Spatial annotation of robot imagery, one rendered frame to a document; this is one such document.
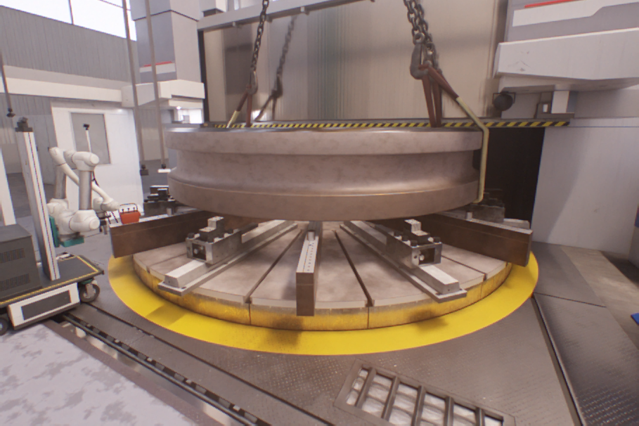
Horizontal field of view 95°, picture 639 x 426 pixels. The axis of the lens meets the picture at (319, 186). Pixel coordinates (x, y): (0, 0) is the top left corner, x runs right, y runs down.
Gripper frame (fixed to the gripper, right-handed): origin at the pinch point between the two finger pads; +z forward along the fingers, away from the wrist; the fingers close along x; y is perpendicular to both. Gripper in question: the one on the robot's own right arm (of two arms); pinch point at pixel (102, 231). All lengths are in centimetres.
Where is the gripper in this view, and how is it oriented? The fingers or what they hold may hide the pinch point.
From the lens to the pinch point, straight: 397.1
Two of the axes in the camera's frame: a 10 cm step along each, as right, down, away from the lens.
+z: 0.0, 9.8, 1.9
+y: -5.8, 1.6, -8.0
